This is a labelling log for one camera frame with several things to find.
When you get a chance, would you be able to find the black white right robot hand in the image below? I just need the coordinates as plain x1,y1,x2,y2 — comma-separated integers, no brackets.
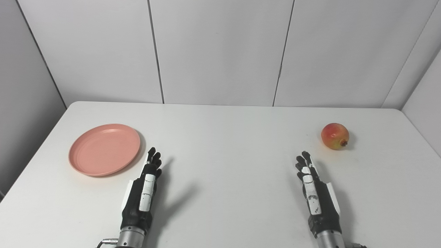
295,151,342,238

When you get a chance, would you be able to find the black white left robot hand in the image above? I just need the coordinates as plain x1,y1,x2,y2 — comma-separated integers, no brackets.
121,147,163,235

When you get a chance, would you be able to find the pink round plate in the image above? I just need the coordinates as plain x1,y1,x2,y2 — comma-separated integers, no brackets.
68,124,141,177

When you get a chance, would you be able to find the red yellow pomegranate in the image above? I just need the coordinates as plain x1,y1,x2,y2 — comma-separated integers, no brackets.
321,123,349,151

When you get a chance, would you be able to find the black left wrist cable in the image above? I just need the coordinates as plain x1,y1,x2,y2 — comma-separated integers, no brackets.
96,238,119,248

